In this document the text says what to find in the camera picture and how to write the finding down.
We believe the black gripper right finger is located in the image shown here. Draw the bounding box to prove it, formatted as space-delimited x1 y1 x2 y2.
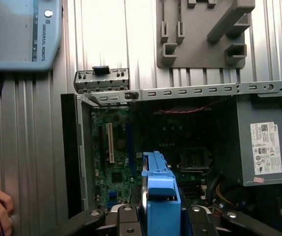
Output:
181 206 282 236

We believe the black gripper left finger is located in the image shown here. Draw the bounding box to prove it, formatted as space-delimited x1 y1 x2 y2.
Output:
66 205 141 236

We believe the hard disk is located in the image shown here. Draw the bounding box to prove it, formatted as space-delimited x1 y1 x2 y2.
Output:
141 151 182 236

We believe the green motherboard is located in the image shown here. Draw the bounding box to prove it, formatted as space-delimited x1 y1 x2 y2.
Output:
90 108 230 212

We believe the CPU socket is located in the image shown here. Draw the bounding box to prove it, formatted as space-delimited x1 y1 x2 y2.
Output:
180 147 213 170

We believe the white expansion slot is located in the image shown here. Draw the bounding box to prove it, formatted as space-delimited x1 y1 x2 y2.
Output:
107 122 115 164

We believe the blue expansion slot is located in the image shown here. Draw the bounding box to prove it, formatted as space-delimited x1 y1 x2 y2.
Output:
127 121 135 158

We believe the grey power supply unit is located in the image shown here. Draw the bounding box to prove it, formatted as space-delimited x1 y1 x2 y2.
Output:
236 98 282 187

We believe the black open PC case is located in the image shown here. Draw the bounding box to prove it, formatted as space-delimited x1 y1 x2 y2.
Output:
60 80 282 236

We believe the grey parts rack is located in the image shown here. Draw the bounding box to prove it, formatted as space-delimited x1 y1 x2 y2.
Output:
155 0 256 69

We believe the pale blue teach pendant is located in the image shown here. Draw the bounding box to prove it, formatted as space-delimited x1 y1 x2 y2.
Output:
0 0 63 72

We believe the yellow power wire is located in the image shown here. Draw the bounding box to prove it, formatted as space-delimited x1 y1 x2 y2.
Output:
214 181 236 209

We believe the red black fan wire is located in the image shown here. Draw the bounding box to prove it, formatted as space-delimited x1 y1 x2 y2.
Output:
153 96 233 115

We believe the black case rail latch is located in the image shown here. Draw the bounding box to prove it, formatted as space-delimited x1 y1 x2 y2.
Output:
124 91 141 101

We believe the grey slot retainer bracket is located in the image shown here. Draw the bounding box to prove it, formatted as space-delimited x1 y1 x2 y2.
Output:
74 65 130 94

